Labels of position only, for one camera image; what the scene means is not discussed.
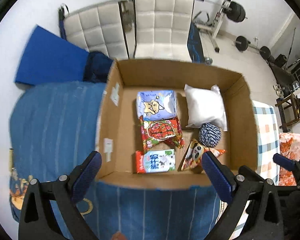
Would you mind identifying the orange panda chip bag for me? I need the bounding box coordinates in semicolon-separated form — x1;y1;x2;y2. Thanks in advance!
180;139;226;171

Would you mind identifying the blue white yarn ball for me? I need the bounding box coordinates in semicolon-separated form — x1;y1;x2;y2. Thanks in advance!
198;123;221;147

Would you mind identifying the white soft pillow pack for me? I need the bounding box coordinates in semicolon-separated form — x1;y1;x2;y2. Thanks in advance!
184;84;228;132

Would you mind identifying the red white tissue pack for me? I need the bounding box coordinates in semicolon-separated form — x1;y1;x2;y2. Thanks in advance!
135;149;175;174

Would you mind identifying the red floral snack bag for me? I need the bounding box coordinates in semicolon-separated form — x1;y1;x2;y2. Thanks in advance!
139;116;185;153

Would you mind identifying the blue cartoon tissue pack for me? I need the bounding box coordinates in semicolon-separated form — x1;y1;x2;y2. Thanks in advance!
136;90;177;121

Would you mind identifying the orange white floral cloth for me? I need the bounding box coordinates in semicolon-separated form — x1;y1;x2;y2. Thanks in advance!
279;133;300;186

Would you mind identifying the plaid checkered blanket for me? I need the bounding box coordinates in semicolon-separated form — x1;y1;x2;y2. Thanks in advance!
230;100;281;240

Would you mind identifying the dark wooden chair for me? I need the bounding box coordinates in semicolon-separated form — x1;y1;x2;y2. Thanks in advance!
275;93;300;133

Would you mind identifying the blue striped bed cover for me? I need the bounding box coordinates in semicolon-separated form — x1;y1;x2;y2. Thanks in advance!
10;82;220;239

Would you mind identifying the large open cardboard box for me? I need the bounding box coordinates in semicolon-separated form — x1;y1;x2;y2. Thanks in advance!
97;59;258;189

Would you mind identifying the chrome dumbbell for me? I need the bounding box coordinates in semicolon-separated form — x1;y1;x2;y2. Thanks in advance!
204;57;213;65

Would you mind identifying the floor barbell with plates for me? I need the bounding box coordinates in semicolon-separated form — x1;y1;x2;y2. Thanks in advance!
235;36;271;60

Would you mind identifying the blue weight bench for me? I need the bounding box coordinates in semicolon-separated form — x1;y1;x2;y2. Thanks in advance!
187;23;205;63

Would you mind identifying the blue foam mat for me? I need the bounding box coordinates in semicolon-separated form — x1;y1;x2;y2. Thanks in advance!
15;26;89;86

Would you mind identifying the barbell on rack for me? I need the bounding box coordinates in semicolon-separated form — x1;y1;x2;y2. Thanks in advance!
129;0;247;53

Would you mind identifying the right white quilted chair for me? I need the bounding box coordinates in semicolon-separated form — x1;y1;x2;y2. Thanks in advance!
134;0;194;62

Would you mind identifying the white quilted chair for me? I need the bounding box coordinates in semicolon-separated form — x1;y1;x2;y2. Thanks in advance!
134;0;194;62
58;1;129;60

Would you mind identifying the left white quilted chair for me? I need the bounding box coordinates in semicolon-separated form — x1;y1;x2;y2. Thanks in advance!
58;1;129;60

